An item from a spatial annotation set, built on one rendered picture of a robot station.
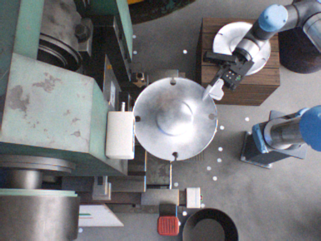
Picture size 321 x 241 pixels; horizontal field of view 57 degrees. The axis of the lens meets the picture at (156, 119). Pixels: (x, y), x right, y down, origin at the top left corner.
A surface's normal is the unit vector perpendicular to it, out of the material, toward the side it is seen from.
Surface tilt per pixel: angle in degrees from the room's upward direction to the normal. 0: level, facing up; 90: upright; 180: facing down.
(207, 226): 0
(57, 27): 51
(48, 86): 45
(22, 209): 34
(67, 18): 62
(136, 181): 0
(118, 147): 0
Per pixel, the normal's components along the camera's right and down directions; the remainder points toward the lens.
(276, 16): 0.01, -0.12
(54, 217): 0.81, -0.14
